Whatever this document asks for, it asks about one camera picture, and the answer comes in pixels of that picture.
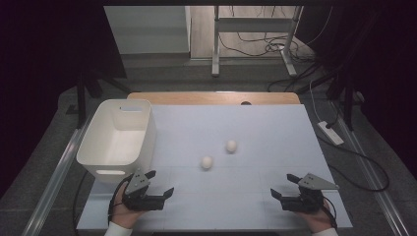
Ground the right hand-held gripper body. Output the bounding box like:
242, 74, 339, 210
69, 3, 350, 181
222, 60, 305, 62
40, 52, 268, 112
280, 172, 340, 214

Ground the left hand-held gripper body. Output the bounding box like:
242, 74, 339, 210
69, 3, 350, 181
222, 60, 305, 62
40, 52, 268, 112
121, 168, 165, 212

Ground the white plastic bin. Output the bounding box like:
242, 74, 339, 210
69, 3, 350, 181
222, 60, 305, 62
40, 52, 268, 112
76, 98, 157, 184

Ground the person's right hand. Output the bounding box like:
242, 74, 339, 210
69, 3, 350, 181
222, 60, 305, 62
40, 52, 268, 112
294, 199, 337, 234

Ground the person's left hand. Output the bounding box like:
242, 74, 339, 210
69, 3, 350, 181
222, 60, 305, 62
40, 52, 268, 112
111, 181, 146, 229

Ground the white foam board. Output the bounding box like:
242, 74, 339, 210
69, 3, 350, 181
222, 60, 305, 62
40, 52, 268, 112
77, 103, 353, 232

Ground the white power strip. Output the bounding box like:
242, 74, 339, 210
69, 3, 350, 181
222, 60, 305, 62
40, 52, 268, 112
317, 120, 345, 147

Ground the wooden table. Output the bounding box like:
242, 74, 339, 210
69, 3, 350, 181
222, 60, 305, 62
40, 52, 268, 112
126, 91, 302, 106

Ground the black tripod stand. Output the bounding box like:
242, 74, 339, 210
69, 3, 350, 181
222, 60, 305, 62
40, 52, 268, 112
67, 65, 132, 130
308, 65, 366, 132

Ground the white cabinet panel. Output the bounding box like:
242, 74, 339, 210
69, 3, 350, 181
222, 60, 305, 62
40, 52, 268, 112
103, 5, 191, 55

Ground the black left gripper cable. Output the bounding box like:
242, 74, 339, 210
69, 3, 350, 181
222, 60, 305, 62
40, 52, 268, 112
107, 173, 135, 225

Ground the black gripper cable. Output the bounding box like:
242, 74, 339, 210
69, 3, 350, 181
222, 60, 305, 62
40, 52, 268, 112
107, 173, 135, 225
323, 196, 338, 229

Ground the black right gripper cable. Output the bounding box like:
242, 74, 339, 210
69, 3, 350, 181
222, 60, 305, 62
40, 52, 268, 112
323, 196, 338, 229

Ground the aluminium floor rail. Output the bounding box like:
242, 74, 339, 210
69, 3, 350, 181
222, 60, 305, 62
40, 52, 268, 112
328, 101, 403, 236
21, 111, 96, 236

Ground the white power strip cable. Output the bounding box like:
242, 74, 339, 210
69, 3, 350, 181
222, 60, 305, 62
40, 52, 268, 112
308, 80, 323, 123

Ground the black power strip cable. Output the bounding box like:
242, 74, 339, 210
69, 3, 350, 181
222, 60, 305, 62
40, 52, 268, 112
316, 134, 391, 193

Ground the tangle of black cables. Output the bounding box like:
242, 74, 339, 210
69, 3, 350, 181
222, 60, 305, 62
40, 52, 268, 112
218, 6, 332, 63

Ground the grey metal desk frame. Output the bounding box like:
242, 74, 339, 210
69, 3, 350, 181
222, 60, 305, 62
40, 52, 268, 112
210, 5, 304, 78

